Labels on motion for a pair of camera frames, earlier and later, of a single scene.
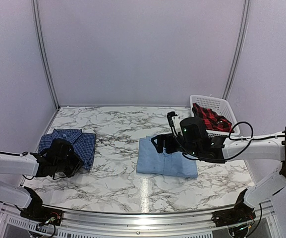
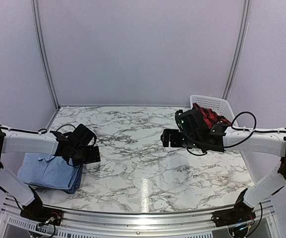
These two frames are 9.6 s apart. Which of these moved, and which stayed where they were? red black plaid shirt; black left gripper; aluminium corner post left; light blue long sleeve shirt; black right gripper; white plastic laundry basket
Moved: black right gripper; black left gripper; light blue long sleeve shirt
Stayed: red black plaid shirt; aluminium corner post left; white plastic laundry basket
